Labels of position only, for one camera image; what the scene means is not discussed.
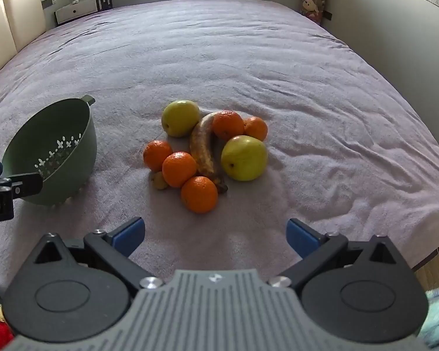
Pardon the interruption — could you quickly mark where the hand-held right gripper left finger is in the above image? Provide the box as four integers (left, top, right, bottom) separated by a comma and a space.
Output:
32, 217, 165, 295

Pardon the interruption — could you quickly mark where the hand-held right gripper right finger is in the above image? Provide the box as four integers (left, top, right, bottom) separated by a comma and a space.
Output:
268, 218, 407, 295

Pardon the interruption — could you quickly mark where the green colander bowl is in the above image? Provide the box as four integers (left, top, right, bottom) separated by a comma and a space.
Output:
2, 94, 97, 206

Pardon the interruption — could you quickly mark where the small brown round fruit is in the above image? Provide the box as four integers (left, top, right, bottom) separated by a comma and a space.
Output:
152, 171, 169, 190

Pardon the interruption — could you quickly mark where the orange mandarin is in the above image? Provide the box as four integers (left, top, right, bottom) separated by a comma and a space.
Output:
212, 110, 245, 140
143, 140, 173, 172
243, 116, 269, 142
181, 176, 219, 214
162, 151, 198, 188

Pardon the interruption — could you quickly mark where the large yellow green apple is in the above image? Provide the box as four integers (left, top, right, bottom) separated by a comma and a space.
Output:
220, 135, 269, 182

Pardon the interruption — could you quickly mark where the overripe brown banana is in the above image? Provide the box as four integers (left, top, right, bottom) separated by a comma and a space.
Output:
189, 111, 229, 194

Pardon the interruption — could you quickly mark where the cream padded headboard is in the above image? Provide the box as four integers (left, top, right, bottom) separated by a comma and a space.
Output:
0, 0, 46, 85

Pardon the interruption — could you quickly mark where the white bedside cabinet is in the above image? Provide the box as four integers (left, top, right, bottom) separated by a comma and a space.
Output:
54, 0, 99, 26

